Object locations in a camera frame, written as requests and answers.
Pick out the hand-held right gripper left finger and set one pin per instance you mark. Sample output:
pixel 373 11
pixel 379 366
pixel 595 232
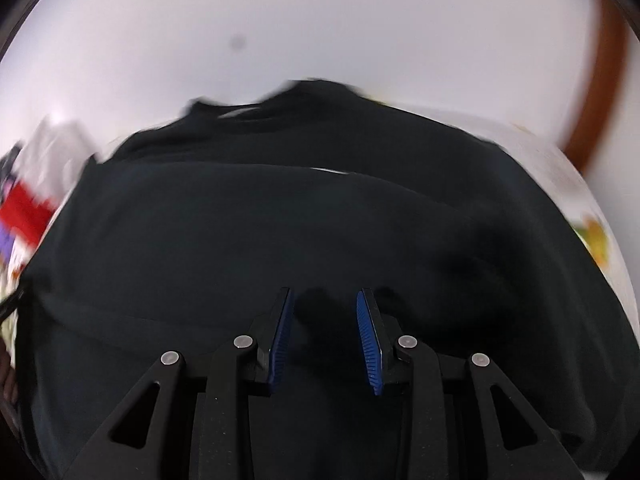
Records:
pixel 281 342

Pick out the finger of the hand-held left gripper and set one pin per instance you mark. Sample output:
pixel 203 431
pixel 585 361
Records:
pixel 11 304

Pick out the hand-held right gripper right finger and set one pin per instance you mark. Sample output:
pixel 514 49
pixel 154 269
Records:
pixel 368 342

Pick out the black garment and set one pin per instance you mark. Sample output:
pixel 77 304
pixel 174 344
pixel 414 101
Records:
pixel 310 240

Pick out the red box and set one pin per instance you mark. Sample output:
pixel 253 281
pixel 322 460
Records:
pixel 25 212

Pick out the white paper bag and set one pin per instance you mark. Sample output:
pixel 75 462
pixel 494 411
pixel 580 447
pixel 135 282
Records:
pixel 55 160

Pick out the fruit printed lace tablecloth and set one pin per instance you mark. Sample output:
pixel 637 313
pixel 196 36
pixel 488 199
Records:
pixel 545 160

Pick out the brown wooden door frame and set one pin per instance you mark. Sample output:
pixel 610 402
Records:
pixel 602 85

